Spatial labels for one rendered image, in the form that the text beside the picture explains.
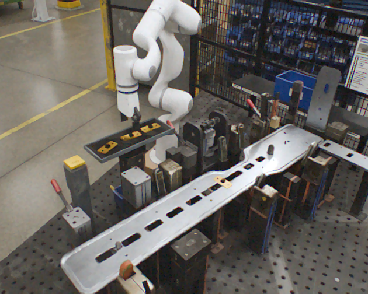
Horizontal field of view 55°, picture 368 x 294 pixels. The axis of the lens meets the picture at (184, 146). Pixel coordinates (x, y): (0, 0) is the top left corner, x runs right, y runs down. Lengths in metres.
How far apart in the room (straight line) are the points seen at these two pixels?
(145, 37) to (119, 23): 3.00
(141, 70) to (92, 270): 0.69
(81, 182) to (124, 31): 3.13
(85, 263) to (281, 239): 0.92
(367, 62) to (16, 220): 2.56
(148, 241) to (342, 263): 0.89
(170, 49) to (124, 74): 0.43
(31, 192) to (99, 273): 2.05
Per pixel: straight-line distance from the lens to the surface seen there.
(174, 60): 1.71
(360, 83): 2.18
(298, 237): 1.79
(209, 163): 1.68
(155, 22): 1.45
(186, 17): 1.62
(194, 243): 1.23
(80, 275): 1.22
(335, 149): 1.89
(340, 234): 1.88
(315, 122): 2.03
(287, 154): 1.76
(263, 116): 1.84
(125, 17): 4.32
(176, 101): 1.75
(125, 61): 1.32
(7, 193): 3.25
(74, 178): 1.40
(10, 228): 2.93
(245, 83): 2.38
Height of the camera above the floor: 1.96
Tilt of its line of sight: 34 degrees down
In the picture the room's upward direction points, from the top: 2 degrees clockwise
